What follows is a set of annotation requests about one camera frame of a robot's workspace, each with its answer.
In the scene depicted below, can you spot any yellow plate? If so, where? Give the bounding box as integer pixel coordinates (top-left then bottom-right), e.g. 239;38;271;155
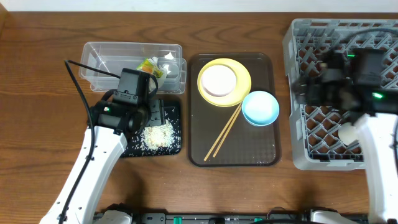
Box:
197;58;252;107

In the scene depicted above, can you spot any white green cup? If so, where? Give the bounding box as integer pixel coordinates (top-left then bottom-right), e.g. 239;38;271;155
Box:
338;122;358;146

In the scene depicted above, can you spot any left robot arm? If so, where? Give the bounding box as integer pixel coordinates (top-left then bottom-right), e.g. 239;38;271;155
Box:
41;91;165;223

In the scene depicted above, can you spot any light blue bowl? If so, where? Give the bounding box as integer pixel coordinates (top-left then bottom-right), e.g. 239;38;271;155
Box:
242;91;280;126

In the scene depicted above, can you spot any green snack wrapper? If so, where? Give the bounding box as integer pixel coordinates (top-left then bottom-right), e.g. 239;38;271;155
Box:
136;57;165;78

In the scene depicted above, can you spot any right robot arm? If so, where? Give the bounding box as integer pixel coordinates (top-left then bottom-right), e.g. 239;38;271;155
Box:
292;49;397;223

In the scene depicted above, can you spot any brown serving tray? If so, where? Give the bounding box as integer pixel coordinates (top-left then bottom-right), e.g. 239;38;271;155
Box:
188;53;281;167

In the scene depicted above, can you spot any black waste tray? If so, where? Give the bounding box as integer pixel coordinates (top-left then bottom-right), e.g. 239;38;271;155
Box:
121;100;182;157

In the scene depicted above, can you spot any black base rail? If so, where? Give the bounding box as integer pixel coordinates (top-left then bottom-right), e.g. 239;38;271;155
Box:
93;212;368;224

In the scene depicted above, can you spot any clear plastic waste bin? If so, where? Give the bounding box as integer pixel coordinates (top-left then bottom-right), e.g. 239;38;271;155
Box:
80;42;187;95

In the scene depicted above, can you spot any wooden chopstick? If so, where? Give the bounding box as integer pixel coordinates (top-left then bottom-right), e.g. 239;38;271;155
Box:
203;103;242;161
213;103;242;157

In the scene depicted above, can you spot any grey dishwasher rack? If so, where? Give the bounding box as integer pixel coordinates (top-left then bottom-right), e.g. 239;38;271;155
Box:
282;19;397;170

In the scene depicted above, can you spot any rice leftovers pile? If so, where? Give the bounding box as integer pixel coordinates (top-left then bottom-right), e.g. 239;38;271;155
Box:
141;119;177;151

